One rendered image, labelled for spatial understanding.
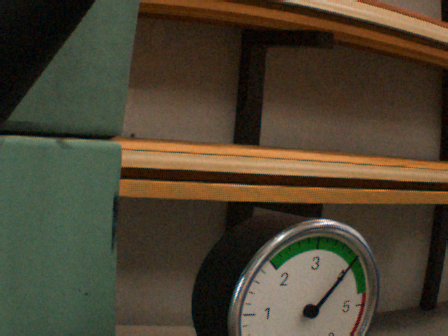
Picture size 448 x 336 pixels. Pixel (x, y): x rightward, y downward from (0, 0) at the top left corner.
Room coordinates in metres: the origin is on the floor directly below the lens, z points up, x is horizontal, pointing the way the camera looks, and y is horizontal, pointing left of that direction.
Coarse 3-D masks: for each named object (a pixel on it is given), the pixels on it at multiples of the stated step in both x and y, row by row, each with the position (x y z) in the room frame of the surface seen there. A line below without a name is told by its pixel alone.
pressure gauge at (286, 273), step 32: (256, 224) 0.33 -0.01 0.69; (288, 224) 0.32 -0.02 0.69; (320, 224) 0.32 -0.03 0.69; (224, 256) 0.32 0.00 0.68; (256, 256) 0.31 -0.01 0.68; (288, 256) 0.31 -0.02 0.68; (320, 256) 0.32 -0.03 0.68; (352, 256) 0.33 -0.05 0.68; (224, 288) 0.31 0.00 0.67; (256, 288) 0.31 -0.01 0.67; (288, 288) 0.32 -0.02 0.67; (320, 288) 0.32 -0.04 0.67; (352, 288) 0.33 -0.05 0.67; (224, 320) 0.31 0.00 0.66; (256, 320) 0.31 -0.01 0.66; (288, 320) 0.32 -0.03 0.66; (320, 320) 0.32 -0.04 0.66; (352, 320) 0.33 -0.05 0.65
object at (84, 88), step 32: (96, 0) 0.34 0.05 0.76; (128, 0) 0.35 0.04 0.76; (96, 32) 0.34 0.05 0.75; (128, 32) 0.35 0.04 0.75; (64, 64) 0.34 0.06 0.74; (96, 64) 0.35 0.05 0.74; (128, 64) 0.35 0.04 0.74; (32, 96) 0.33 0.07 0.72; (64, 96) 0.34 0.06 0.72; (96, 96) 0.35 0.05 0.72; (0, 128) 0.33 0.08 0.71; (32, 128) 0.33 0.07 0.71; (64, 128) 0.34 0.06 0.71; (96, 128) 0.35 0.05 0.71
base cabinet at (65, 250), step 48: (0, 144) 0.33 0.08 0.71; (48, 144) 0.34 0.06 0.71; (96, 144) 0.35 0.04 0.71; (0, 192) 0.33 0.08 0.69; (48, 192) 0.34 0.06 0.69; (96, 192) 0.35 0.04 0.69; (0, 240) 0.33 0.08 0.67; (48, 240) 0.34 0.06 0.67; (96, 240) 0.35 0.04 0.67; (0, 288) 0.33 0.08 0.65; (48, 288) 0.34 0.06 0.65; (96, 288) 0.35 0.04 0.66
